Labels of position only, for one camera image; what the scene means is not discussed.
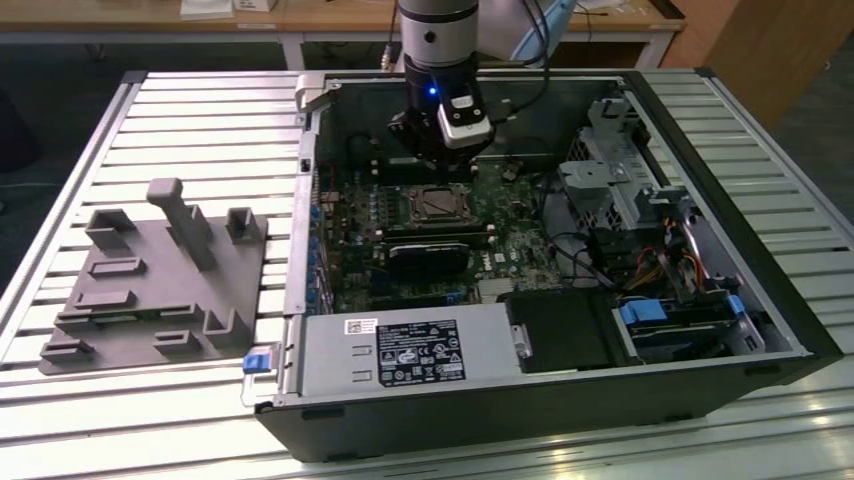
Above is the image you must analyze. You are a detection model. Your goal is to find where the metal socket cover frame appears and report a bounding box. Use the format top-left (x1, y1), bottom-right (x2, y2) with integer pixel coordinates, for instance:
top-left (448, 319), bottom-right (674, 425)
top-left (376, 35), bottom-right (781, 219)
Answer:
top-left (407, 184), bottom-right (476, 222)

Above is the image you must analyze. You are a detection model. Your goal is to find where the silver CPU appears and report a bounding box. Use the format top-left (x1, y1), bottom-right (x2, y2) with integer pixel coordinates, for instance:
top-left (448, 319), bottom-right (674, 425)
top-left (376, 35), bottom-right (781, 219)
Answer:
top-left (420, 189), bottom-right (468, 214)

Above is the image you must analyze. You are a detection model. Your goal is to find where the RAM slot with white clips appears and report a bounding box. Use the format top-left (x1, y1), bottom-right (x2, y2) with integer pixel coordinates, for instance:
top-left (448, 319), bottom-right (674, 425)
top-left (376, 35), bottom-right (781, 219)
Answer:
top-left (383, 232), bottom-right (498, 246)
top-left (380, 224), bottom-right (496, 237)

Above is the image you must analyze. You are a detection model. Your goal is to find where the black graphics card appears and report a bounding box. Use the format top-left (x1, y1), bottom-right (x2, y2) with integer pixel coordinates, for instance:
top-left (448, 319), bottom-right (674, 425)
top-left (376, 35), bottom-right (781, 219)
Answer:
top-left (380, 239), bottom-right (476, 282)

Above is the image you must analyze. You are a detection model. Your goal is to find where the green motherboard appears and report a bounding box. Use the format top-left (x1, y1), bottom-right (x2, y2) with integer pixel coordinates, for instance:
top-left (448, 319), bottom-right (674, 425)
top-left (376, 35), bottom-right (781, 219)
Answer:
top-left (312, 154), bottom-right (582, 314)

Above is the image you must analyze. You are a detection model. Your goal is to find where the pale blue teach pendant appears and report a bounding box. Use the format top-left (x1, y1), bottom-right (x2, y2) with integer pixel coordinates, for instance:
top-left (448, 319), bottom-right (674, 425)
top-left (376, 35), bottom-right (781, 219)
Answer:
top-left (510, 0), bottom-right (577, 66)

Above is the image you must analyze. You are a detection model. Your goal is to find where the perforated metal drive cage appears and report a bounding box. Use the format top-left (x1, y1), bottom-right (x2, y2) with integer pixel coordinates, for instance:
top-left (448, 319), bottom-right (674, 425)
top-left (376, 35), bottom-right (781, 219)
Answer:
top-left (557, 97), bottom-right (702, 234)

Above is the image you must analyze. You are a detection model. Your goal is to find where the grey power supply with label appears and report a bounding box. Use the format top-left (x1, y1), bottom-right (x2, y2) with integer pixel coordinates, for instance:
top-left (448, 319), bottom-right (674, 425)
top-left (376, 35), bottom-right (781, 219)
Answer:
top-left (292, 302), bottom-right (533, 399)

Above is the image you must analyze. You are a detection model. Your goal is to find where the wooden desk with white legs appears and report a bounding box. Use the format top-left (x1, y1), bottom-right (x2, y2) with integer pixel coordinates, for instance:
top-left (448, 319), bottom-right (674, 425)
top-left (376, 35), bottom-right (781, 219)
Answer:
top-left (0, 0), bottom-right (689, 71)

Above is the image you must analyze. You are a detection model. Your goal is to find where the grey parts rack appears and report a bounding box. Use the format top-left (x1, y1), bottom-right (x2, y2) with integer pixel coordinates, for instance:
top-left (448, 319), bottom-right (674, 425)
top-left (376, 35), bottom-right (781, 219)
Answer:
top-left (37, 177), bottom-right (272, 377)

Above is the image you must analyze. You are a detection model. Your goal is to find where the hard disk in blue carrier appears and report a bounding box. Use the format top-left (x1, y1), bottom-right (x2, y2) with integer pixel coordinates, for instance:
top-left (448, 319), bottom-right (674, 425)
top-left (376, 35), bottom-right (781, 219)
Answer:
top-left (611, 295), bottom-right (753, 364)

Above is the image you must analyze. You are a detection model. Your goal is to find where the wooden cabinet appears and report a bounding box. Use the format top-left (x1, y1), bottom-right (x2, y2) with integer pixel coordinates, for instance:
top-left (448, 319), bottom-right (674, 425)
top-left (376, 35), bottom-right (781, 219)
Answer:
top-left (666, 0), bottom-right (854, 131)

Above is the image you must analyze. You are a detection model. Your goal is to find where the black open PC case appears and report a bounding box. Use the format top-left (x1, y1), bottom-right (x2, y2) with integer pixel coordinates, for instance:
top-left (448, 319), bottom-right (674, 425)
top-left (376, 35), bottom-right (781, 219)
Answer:
top-left (251, 68), bottom-right (846, 464)

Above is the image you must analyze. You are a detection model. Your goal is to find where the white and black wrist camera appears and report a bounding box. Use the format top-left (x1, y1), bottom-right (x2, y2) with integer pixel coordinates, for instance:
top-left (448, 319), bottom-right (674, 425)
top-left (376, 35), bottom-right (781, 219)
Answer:
top-left (436, 92), bottom-right (494, 150)

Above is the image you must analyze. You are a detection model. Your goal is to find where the grey case latch handle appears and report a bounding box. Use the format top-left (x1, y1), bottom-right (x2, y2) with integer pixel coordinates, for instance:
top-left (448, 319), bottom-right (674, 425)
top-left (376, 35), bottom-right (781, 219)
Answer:
top-left (292, 73), bottom-right (335, 112)

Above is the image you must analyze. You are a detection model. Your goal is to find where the coloured power wire bundle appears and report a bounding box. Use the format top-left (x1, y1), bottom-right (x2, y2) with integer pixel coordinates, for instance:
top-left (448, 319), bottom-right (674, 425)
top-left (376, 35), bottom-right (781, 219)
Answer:
top-left (626, 244), bottom-right (710, 292)

